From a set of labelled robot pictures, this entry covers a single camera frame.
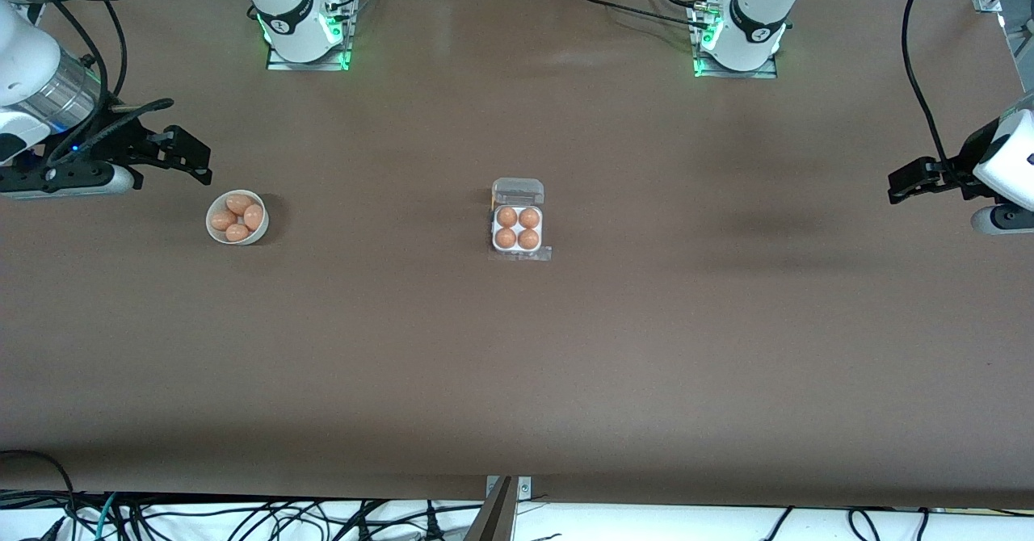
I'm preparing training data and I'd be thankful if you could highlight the clear plastic egg box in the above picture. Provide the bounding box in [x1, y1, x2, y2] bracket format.
[490, 178, 553, 263]

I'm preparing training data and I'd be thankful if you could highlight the white round bowl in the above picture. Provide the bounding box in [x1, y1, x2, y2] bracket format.
[206, 190, 269, 245]

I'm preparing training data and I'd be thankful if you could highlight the dark grey beam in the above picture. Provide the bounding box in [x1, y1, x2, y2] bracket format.
[464, 476, 518, 541]

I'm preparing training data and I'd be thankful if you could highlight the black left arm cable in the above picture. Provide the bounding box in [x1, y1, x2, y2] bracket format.
[900, 0, 958, 182]

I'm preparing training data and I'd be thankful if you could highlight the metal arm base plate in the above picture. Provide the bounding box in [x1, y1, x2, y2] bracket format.
[688, 0, 780, 80]
[267, 0, 356, 72]

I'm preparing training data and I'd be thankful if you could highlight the teal floor cable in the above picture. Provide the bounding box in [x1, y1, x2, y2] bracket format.
[95, 493, 120, 541]

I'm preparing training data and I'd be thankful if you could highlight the small metal bracket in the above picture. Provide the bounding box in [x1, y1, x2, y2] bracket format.
[485, 476, 532, 500]

